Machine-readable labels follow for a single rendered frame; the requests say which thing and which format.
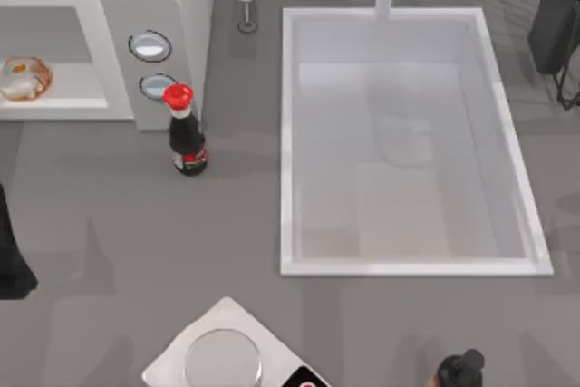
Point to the round microwave knob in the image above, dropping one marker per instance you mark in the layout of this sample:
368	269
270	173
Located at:
150	46
152	85

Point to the dark bottle with red cap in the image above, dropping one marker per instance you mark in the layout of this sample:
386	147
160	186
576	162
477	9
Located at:
187	138

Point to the pale microwave oven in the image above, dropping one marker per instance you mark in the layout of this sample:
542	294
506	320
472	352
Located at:
149	13

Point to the white sink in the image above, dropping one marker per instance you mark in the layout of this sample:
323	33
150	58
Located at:
399	156

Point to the white kitchen scale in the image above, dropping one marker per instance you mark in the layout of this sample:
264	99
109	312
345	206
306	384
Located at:
226	351

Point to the orange glass bowl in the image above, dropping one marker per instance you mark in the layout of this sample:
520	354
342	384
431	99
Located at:
25	78

